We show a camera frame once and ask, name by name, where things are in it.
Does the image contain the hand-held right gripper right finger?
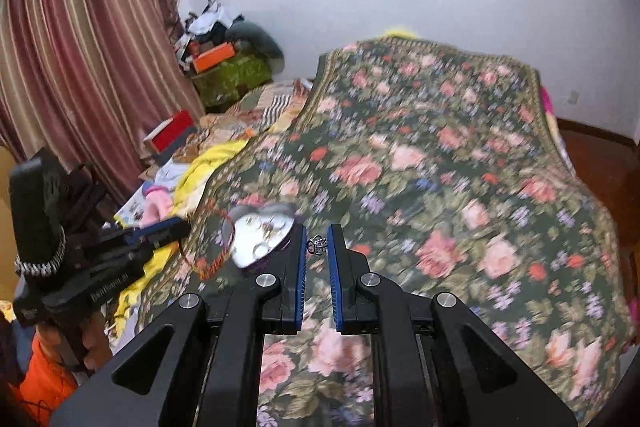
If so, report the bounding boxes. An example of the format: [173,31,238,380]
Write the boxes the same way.
[326,223,578,427]

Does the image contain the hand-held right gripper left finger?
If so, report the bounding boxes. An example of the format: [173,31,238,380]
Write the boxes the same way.
[50,222,308,427]

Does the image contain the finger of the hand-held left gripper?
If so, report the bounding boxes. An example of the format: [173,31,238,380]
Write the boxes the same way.
[90,238,161,270]
[102,217,193,244]

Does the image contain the heart-shaped tin box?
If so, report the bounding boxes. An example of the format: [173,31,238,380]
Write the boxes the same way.
[228,202,297,271]

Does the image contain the brown beaded bracelet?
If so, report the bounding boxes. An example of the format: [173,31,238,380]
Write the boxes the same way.
[181,202,237,280]

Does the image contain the orange-sleeved left forearm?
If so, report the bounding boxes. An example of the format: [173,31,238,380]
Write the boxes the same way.
[9,334,82,426]

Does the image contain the person's left hand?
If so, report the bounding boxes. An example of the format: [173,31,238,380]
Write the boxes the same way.
[36,309,115,374]

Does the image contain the pink plush item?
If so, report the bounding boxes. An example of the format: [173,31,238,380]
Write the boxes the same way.
[141,187,175,229]

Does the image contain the yellow blanket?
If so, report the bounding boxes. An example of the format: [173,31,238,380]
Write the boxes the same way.
[107,139,257,323]

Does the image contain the red and white box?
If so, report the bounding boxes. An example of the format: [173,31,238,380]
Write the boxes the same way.
[143,110,197,154]

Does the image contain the floral blanket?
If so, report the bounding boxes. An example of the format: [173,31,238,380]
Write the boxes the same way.
[107,36,636,427]

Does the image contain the patchwork quilt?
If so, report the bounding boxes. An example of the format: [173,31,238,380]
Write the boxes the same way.
[150,78,314,168]

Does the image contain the green cloth-covered cabinet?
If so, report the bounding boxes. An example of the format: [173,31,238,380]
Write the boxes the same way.
[192,53,274,108]

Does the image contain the striped pink curtain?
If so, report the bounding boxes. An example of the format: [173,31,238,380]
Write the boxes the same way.
[0,0,207,208]

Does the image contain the orange box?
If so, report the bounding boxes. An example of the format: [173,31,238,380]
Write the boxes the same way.
[192,44,236,74]

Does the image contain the pile of clothes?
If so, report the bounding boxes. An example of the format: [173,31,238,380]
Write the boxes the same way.
[174,0,286,75]

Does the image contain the pink cloth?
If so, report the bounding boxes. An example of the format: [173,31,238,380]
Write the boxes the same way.
[539,86,558,128]

